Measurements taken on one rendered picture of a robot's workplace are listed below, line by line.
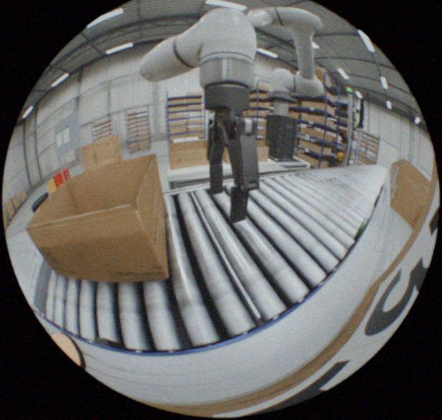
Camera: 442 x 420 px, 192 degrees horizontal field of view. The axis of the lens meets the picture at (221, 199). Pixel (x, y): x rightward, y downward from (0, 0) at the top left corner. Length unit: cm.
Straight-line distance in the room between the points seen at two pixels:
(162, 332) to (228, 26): 48
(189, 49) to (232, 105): 14
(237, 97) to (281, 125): 82
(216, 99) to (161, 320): 35
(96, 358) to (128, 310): 18
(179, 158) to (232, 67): 64
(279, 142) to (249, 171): 85
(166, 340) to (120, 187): 44
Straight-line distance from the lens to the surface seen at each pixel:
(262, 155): 93
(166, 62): 32
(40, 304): 57
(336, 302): 15
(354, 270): 19
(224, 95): 22
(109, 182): 51
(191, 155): 80
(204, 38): 26
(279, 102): 111
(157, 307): 28
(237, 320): 26
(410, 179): 57
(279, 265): 32
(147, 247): 22
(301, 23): 78
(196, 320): 26
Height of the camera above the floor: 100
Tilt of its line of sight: 31 degrees down
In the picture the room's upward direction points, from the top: straight up
